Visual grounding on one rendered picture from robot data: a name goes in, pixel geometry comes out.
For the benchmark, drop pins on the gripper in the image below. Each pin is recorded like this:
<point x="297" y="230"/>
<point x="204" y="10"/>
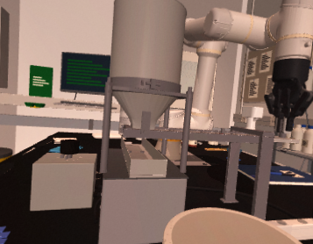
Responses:
<point x="291" y="71"/>

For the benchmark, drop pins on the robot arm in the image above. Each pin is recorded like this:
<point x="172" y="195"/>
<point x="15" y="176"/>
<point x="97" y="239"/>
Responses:
<point x="233" y="25"/>

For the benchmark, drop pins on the blue flat tray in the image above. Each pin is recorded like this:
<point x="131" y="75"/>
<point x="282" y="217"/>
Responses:
<point x="286" y="177"/>

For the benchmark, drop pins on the grey flat tray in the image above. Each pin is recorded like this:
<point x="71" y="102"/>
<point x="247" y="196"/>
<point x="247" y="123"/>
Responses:
<point x="195" y="160"/>

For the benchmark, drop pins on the grey feeder hopper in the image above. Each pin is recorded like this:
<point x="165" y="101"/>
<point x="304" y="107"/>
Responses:
<point x="147" y="44"/>

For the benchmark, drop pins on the grey feeder trough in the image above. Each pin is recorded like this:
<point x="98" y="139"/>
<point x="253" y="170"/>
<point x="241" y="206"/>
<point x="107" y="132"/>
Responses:
<point x="145" y="165"/>

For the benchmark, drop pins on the grey feeder base block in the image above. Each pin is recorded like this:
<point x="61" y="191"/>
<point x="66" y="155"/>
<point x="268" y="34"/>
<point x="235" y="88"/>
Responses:
<point x="140" y="210"/>

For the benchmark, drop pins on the black amplitude knob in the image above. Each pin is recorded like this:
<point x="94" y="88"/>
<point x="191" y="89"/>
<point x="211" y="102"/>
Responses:
<point x="69" y="147"/>

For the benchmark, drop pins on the white plastic bottle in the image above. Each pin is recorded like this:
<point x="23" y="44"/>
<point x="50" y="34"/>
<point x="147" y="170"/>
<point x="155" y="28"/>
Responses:
<point x="297" y="137"/>
<point x="309" y="140"/>

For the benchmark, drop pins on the white short stand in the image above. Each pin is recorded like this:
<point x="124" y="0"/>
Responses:
<point x="252" y="115"/>

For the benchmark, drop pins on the brown notice board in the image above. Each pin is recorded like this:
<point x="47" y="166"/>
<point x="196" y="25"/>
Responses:
<point x="257" y="73"/>

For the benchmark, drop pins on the grey shelf rack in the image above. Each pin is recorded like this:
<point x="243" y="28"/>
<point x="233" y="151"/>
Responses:
<point x="306" y="158"/>

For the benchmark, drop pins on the grey legged platform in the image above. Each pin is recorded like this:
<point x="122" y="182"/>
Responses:
<point x="264" y="175"/>

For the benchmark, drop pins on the orange pen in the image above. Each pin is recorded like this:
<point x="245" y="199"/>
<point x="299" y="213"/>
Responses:
<point x="216" y="149"/>

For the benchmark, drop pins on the white power strip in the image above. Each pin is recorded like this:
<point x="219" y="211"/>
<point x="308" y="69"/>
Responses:
<point x="300" y="229"/>

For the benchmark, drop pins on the beige round bowl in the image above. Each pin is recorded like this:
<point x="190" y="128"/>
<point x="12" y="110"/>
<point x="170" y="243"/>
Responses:
<point x="216" y="228"/>

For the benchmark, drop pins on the dark monitor with green text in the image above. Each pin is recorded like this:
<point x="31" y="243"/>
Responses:
<point x="84" y="73"/>

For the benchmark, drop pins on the grey keyboard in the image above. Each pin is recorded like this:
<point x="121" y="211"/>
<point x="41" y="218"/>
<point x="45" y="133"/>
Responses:
<point x="81" y="103"/>

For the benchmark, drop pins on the grey control box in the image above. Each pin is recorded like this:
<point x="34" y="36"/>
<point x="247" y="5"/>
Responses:
<point x="62" y="184"/>

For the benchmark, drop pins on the white desk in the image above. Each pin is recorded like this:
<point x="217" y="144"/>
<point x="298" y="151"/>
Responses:
<point x="37" y="117"/>

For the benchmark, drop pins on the green and yellow dish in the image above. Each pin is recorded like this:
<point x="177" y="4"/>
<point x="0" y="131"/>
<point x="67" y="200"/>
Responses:
<point x="34" y="104"/>

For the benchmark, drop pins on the grey and yellow drum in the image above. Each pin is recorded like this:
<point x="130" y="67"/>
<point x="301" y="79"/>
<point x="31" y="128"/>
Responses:
<point x="1" y="154"/>

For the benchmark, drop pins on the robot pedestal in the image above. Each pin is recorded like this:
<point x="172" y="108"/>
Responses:
<point x="172" y="149"/>

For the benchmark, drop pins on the grey hopper support frame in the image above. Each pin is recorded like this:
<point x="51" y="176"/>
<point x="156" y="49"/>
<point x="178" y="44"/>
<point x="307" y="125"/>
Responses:
<point x="108" y="123"/>

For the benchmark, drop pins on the green wall sign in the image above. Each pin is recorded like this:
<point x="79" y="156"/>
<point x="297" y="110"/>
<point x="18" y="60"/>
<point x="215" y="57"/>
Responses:
<point x="40" y="81"/>

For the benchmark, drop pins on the white wall cabinet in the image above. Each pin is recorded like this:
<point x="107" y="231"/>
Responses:
<point x="0" y="46"/>

